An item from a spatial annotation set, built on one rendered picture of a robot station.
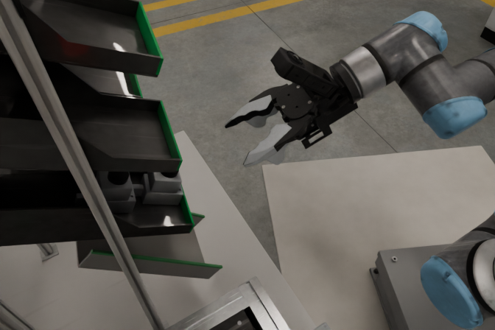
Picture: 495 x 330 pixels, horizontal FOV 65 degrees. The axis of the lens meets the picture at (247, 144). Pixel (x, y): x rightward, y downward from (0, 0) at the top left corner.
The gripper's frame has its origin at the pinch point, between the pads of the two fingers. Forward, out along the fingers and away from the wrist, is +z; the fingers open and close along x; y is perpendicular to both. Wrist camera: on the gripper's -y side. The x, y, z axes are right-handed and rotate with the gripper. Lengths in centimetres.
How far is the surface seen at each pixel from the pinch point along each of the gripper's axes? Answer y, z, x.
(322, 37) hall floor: 179, -76, 204
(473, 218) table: 67, -38, -9
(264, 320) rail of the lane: 31.1, 15.7, -16.8
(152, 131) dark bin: -9.8, 9.2, 1.4
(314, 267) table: 47.8, 3.9, -6.4
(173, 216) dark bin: 4.6, 16.1, -3.0
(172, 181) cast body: -0.3, 12.4, -0.6
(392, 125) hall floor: 177, -69, 96
